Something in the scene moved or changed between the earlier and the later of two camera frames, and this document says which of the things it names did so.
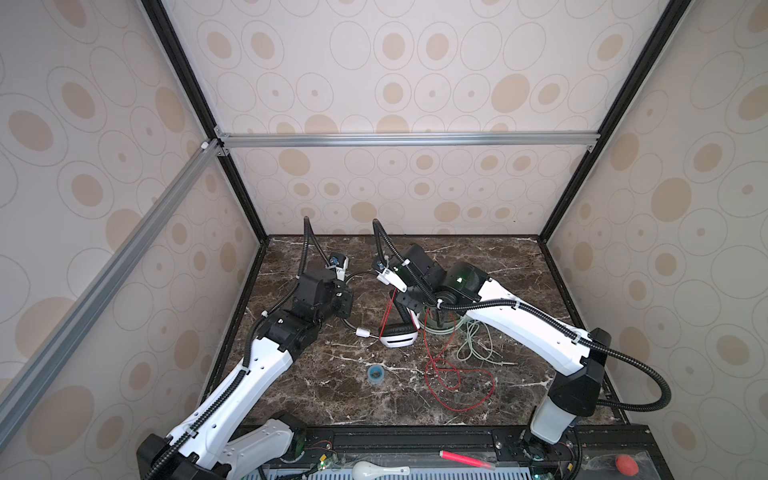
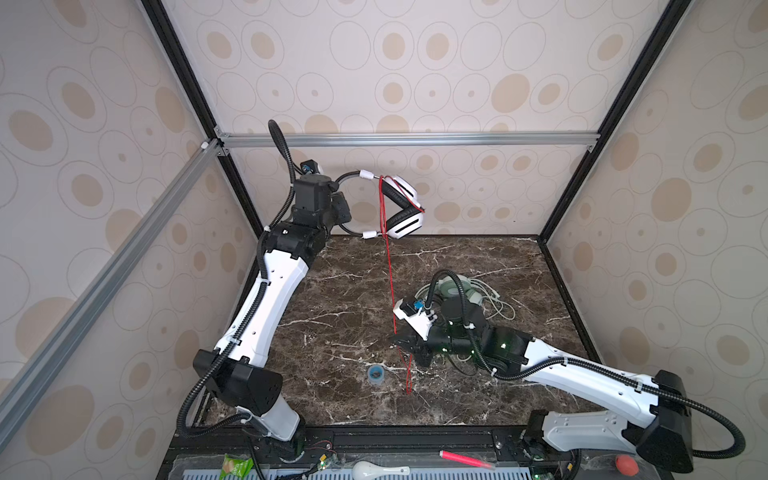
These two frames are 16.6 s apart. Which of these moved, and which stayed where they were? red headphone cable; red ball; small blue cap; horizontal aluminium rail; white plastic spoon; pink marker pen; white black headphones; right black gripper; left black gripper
Moved: right black gripper; left black gripper; white black headphones; red headphone cable
Stayed: pink marker pen; horizontal aluminium rail; white plastic spoon; small blue cap; red ball
